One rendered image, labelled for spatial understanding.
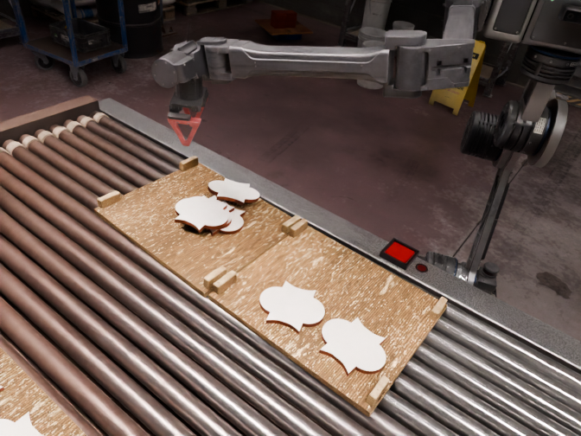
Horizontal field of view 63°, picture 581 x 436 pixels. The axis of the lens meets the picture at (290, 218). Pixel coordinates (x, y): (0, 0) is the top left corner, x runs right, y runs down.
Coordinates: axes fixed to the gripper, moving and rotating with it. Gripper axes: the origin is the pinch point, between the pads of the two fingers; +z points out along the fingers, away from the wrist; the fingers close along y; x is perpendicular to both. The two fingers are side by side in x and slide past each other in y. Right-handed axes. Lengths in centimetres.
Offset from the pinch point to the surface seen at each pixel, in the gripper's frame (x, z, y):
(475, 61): 189, 71, -298
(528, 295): 164, 116, -73
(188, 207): -0.2, 20.1, 2.4
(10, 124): -61, 23, -34
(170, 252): -2.0, 23.6, 15.6
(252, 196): 15.7, 21.7, -7.0
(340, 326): 36, 22, 35
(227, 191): 8.8, 20.9, -7.1
